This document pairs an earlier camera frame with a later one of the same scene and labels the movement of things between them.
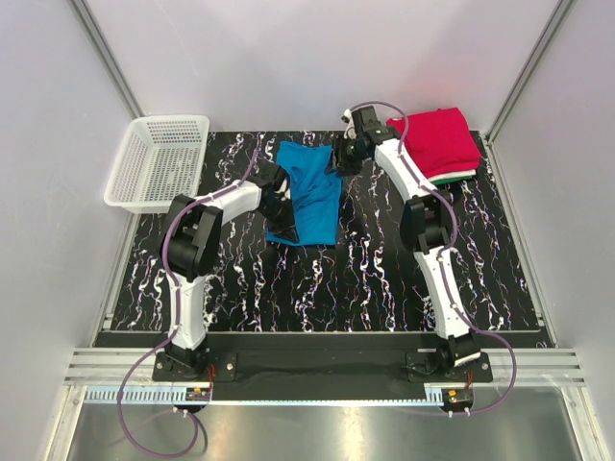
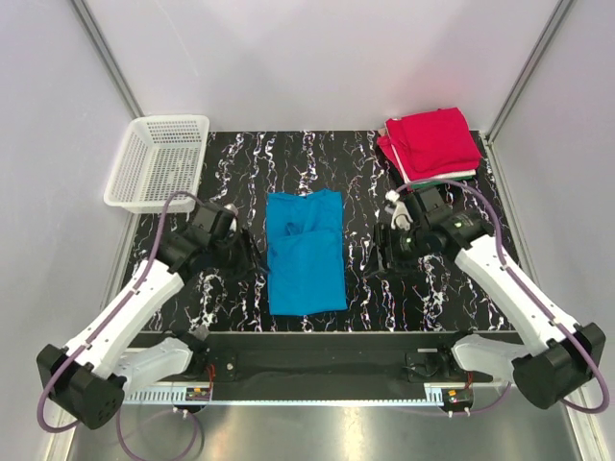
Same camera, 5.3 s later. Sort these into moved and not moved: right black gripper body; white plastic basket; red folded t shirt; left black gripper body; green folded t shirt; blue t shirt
Moved: right black gripper body; left black gripper body; blue t shirt
Not moved: white plastic basket; green folded t shirt; red folded t shirt
